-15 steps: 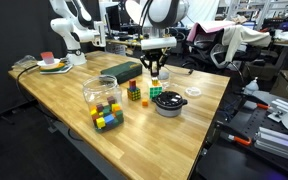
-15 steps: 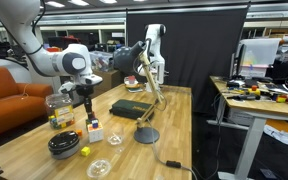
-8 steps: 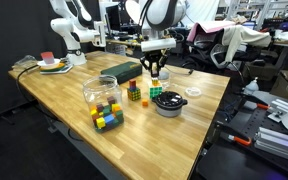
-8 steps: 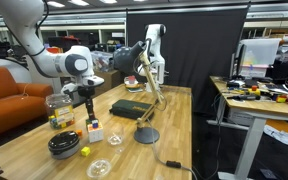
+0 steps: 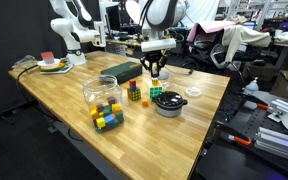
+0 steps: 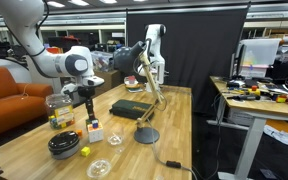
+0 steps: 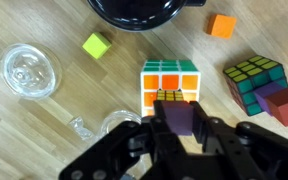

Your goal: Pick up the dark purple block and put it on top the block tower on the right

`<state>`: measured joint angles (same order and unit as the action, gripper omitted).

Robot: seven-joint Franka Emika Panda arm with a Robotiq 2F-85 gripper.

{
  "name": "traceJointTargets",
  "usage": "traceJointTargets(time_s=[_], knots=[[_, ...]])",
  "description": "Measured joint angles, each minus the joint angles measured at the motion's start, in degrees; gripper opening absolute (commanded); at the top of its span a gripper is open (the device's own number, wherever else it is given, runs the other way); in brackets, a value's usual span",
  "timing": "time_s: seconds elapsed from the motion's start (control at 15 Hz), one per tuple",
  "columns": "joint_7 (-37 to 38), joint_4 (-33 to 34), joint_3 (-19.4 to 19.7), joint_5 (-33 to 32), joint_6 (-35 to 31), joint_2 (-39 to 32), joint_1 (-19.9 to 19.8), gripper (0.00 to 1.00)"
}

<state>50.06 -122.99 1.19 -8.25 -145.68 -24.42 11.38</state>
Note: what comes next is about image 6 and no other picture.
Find clear jar of blocks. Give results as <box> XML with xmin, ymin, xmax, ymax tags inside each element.
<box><xmin>44</xmin><ymin>93</ymin><xmax>76</xmax><ymax>130</ymax></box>

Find cardboard box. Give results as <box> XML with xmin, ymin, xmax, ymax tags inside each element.
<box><xmin>95</xmin><ymin>68</ymin><xmax>125</xmax><ymax>99</ymax></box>

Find black hand tool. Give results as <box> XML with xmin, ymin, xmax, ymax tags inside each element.
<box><xmin>227</xmin><ymin>94</ymin><xmax>262</xmax><ymax>102</ymax></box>

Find clear glass cup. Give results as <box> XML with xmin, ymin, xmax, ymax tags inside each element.
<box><xmin>106</xmin><ymin>123</ymin><xmax>126</xmax><ymax>148</ymax></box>

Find clear plastic bin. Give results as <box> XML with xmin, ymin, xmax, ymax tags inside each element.
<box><xmin>90</xmin><ymin>50</ymin><xmax>115</xmax><ymax>73</ymax></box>

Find orange box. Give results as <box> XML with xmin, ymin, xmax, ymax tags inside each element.
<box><xmin>45</xmin><ymin>46</ymin><xmax>64</xmax><ymax>55</ymax></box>

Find computer monitor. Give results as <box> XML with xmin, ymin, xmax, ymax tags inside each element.
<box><xmin>230</xmin><ymin>38</ymin><xmax>283</xmax><ymax>81</ymax></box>

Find white papers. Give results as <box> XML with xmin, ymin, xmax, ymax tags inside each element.
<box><xmin>263</xmin><ymin>124</ymin><xmax>288</xmax><ymax>148</ymax></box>

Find white legged side desk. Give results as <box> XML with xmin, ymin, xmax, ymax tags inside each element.
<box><xmin>206</xmin><ymin>75</ymin><xmax>288</xmax><ymax>180</ymax></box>

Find lamp cable with switch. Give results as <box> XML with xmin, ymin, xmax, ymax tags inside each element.
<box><xmin>146</xmin><ymin>119</ymin><xmax>198</xmax><ymax>180</ymax></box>

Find dark green case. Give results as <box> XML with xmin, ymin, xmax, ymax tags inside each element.
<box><xmin>108</xmin><ymin>99</ymin><xmax>156</xmax><ymax>122</ymax></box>

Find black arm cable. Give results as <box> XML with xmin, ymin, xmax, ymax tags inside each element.
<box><xmin>35</xmin><ymin>0</ymin><xmax>50</xmax><ymax>35</ymax></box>

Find black lidded grey bowl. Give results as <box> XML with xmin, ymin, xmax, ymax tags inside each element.
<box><xmin>47</xmin><ymin>130</ymin><xmax>82</xmax><ymax>160</ymax></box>

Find grey wooden desk lamp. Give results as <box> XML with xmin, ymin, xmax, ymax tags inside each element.
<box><xmin>112</xmin><ymin>39</ymin><xmax>168</xmax><ymax>145</ymax></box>

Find clear plastic dish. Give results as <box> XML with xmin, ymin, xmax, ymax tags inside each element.
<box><xmin>86</xmin><ymin>157</ymin><xmax>113</xmax><ymax>180</ymax></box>

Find black fabric screen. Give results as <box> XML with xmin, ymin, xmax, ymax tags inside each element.
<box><xmin>125</xmin><ymin>3</ymin><xmax>252</xmax><ymax>116</ymax></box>

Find white cube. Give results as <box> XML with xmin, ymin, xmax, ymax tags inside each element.
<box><xmin>87</xmin><ymin>126</ymin><xmax>105</xmax><ymax>144</ymax></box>

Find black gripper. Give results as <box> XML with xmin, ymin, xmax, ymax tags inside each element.
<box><xmin>77</xmin><ymin>85</ymin><xmax>97</xmax><ymax>115</ymax></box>

